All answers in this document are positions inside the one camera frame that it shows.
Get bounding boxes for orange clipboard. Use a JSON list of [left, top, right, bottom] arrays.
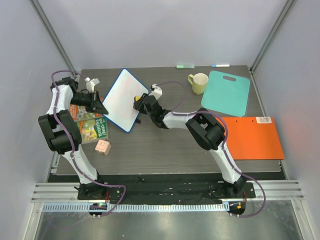
[[222, 116, 285, 160]]

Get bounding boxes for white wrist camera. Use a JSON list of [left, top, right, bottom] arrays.
[[149, 84, 163, 100], [84, 77, 100, 93]]

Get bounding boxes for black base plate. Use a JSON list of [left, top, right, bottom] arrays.
[[76, 173, 256, 205]]

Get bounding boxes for white slotted cable duct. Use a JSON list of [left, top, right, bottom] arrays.
[[42, 202, 230, 213]]

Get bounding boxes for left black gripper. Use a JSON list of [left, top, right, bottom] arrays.
[[71, 90, 110, 116]]

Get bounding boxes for pale yellow mug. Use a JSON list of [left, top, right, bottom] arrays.
[[187, 73, 209, 95]]

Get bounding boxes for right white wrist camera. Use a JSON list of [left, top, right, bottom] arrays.
[[149, 84, 163, 100]]

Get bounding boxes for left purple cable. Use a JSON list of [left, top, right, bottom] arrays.
[[50, 70, 126, 218]]

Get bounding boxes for blue framed whiteboard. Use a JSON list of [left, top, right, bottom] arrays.
[[102, 68, 149, 133]]

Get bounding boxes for blue white marker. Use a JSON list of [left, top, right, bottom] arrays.
[[211, 64, 230, 68]]

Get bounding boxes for green eraser block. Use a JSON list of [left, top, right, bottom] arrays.
[[175, 64, 195, 69]]

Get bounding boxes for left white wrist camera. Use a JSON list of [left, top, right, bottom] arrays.
[[84, 77, 100, 93]]

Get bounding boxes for pink cube power adapter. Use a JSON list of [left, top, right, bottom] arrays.
[[95, 140, 111, 156]]

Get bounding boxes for orange treehouse book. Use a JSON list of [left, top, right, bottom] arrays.
[[69, 104, 103, 122]]

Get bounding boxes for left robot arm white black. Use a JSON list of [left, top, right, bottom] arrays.
[[38, 77, 109, 200]]

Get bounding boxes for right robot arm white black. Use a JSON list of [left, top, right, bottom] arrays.
[[133, 93, 247, 198]]

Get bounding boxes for green treehouse book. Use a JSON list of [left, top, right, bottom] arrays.
[[76, 117, 109, 144]]

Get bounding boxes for teal cutting board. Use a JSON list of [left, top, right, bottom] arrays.
[[201, 70, 251, 117]]

